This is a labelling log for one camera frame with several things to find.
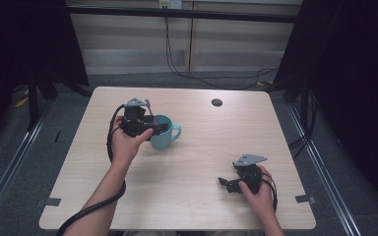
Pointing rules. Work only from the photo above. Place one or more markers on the dark curtain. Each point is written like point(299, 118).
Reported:
point(23, 42)
point(351, 82)

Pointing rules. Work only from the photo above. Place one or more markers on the person's left hand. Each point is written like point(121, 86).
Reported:
point(124, 147)

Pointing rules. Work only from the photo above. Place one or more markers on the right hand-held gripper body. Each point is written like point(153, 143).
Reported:
point(251, 178)

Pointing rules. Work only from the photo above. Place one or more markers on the yellow floor tape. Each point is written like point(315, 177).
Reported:
point(21, 102)

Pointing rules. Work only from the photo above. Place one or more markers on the black horizontal bar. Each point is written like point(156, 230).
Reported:
point(183, 13)

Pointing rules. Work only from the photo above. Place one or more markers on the person's right hand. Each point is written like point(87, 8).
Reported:
point(259, 200)

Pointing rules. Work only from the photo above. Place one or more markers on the black metal stand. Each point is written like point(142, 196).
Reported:
point(32, 105)

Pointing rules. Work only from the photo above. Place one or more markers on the grey tape piece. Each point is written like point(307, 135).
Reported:
point(305, 199)
point(52, 201)

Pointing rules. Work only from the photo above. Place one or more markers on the metal floor rail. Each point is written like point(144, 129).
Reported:
point(325, 177)
point(11, 165)

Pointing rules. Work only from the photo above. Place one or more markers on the teal cup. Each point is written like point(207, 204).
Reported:
point(165, 137)

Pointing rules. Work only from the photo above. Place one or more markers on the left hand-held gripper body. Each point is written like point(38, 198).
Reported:
point(134, 123)

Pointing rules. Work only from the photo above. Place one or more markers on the white wall socket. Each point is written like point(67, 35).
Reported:
point(170, 4)

